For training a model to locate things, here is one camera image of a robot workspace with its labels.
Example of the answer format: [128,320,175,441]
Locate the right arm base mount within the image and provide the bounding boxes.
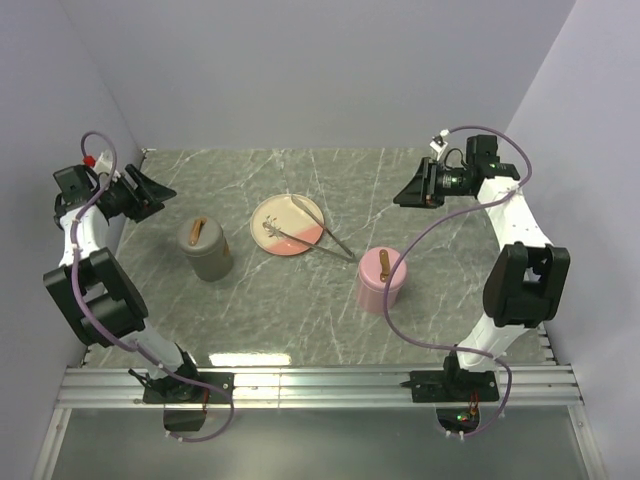
[400,369,500,436]

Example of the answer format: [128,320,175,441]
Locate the pink cylindrical container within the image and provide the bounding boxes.
[357,247,408,315]

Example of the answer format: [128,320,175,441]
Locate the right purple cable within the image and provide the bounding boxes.
[382,124,533,440]

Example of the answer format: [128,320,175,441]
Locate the purple cable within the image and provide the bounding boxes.
[70,131,235,442]
[382,124,533,440]

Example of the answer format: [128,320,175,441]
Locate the grey round lid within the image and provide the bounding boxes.
[177,216,225,257]

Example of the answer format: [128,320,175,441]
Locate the pink and cream plate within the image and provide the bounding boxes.
[249,194,323,256]

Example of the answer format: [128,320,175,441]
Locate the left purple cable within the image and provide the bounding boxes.
[70,131,235,442]

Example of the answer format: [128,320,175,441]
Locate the metal tongs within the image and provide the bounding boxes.
[251,194,356,263]

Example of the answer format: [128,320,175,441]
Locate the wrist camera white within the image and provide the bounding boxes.
[429,129,450,161]
[83,150,120,183]

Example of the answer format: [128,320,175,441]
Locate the pink round lid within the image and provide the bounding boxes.
[358,247,408,291]

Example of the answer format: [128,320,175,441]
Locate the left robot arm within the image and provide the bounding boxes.
[43,164,203,402]

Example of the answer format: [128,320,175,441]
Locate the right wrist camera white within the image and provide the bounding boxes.
[429,129,450,161]

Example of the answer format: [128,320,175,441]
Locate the grey cylindrical container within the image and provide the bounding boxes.
[177,216,234,282]

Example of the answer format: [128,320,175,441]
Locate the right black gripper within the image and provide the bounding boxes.
[393,157,472,210]

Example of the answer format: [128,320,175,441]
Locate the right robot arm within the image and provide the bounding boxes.
[393,132,570,400]

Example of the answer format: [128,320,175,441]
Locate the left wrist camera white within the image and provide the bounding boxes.
[83,150,120,183]

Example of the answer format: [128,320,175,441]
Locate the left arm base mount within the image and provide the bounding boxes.
[141,371,235,436]

